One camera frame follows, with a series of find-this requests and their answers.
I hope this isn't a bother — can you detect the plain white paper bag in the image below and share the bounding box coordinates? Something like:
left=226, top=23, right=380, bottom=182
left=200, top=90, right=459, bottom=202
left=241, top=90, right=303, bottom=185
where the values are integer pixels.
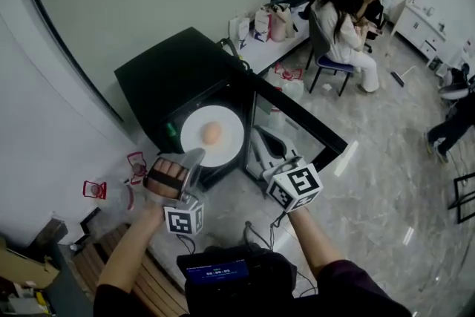
left=229, top=13, right=251, bottom=49

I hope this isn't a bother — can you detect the black office chair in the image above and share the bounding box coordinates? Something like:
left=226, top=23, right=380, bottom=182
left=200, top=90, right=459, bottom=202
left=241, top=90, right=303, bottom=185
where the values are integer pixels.
left=438, top=62, right=475, bottom=102

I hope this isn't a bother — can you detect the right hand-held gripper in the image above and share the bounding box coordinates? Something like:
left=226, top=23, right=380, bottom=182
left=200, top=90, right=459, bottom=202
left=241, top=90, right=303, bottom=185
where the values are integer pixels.
left=253, top=124, right=323, bottom=213

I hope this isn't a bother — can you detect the yellow black item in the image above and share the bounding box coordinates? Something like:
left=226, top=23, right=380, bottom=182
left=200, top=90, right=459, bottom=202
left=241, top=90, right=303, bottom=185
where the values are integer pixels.
left=35, top=291, right=53, bottom=315

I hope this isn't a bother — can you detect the black mini fridge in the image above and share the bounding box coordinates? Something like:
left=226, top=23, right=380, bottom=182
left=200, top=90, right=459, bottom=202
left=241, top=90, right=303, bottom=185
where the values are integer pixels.
left=114, top=26, right=349, bottom=194

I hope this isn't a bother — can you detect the black chest-mounted screen device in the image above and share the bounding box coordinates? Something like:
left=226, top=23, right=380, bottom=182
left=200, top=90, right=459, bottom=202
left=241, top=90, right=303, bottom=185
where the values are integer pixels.
left=177, top=244, right=298, bottom=317

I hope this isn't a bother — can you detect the black chair blue seat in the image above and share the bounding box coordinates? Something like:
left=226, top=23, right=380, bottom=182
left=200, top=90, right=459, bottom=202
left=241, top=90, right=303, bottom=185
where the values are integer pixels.
left=304, top=9, right=356, bottom=97

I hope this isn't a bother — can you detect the person's left hand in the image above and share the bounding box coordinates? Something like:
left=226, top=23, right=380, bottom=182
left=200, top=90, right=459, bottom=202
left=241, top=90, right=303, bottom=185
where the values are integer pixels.
left=143, top=160, right=187, bottom=198

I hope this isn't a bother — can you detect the person's right forearm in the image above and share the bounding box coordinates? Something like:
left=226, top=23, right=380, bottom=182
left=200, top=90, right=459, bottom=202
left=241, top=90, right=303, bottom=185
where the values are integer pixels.
left=287, top=206, right=344, bottom=272

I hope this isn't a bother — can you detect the white handled floor brush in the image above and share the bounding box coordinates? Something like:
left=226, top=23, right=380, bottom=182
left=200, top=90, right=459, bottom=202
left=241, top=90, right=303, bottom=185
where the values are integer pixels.
left=390, top=65, right=417, bottom=88

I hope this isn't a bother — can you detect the white bag blue print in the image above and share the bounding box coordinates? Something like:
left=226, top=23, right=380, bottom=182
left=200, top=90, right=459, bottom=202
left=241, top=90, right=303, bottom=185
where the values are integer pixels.
left=253, top=7, right=274, bottom=44

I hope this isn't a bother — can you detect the white table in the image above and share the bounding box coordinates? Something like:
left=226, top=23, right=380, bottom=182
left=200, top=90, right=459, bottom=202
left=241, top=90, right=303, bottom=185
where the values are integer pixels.
left=237, top=3, right=313, bottom=76

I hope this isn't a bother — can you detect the white round plate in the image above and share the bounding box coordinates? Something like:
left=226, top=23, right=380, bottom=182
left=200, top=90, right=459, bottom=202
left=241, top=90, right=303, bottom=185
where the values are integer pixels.
left=180, top=105, right=246, bottom=169

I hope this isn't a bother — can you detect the brown egg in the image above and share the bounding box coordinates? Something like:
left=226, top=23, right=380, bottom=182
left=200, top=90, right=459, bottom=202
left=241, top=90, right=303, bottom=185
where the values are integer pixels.
left=201, top=121, right=223, bottom=145

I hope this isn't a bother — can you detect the person's dark shirt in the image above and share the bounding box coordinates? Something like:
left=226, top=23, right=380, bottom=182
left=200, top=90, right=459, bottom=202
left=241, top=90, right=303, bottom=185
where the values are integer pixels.
left=92, top=259, right=409, bottom=317

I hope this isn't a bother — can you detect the person's left forearm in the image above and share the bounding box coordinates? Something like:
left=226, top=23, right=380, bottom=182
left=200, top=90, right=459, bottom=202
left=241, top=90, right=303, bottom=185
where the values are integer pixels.
left=96, top=202, right=166, bottom=293

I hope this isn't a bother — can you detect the pink bag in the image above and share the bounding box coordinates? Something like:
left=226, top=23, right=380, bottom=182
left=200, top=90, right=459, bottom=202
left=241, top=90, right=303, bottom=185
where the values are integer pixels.
left=269, top=3, right=296, bottom=42

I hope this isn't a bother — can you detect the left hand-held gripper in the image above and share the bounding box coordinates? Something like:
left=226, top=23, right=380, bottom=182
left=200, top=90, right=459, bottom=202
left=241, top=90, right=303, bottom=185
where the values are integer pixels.
left=163, top=147, right=207, bottom=237

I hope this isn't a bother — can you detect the white cabinet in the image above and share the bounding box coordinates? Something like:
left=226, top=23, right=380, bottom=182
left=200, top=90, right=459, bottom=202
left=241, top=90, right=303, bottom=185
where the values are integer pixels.
left=391, top=0, right=447, bottom=62

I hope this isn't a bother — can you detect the fridge glass door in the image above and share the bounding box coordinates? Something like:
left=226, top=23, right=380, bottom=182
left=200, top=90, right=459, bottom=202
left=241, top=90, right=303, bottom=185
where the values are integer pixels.
left=222, top=55, right=349, bottom=194

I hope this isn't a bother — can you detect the brown cardboard box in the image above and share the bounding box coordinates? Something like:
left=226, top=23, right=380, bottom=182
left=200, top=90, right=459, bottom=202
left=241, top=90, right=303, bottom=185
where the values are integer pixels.
left=0, top=237, right=61, bottom=289

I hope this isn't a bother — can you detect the black metal frame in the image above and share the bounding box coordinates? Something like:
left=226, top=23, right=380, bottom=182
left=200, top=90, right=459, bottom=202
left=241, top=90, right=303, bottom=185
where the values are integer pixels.
left=448, top=172, right=475, bottom=224

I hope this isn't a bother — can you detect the dark wooden box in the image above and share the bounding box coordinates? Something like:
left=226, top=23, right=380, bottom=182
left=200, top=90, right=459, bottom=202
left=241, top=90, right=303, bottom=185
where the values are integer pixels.
left=35, top=218, right=70, bottom=246

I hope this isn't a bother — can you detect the wooden slatted pallet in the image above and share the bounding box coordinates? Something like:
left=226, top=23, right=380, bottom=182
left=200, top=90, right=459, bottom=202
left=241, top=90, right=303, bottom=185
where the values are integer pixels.
left=72, top=224, right=190, bottom=316

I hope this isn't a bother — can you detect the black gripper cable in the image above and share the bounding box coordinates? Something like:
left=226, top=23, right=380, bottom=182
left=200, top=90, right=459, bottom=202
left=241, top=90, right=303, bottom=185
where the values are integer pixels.
left=176, top=233, right=197, bottom=255
left=243, top=211, right=291, bottom=253

